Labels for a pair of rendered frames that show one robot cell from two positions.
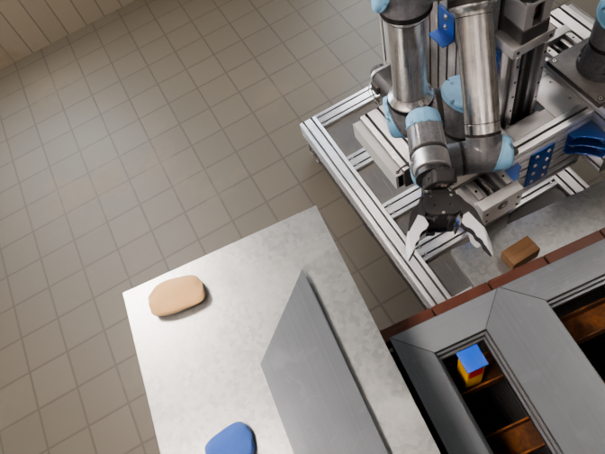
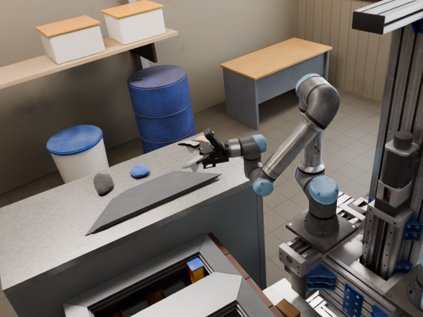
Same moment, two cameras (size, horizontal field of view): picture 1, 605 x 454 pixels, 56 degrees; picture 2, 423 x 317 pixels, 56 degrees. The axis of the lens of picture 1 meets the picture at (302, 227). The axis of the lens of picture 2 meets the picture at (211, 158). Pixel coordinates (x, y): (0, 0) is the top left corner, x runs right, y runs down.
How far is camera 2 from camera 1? 1.52 m
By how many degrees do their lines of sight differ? 50
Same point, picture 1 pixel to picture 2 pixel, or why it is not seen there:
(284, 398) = (158, 179)
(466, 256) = (281, 286)
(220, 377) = (169, 163)
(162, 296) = (202, 138)
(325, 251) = (234, 182)
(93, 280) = not seen: hidden behind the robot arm
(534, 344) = (206, 294)
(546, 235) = not seen: outside the picture
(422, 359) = (194, 246)
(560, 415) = (165, 307)
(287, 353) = (178, 177)
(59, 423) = not seen: hidden behind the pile
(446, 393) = (177, 258)
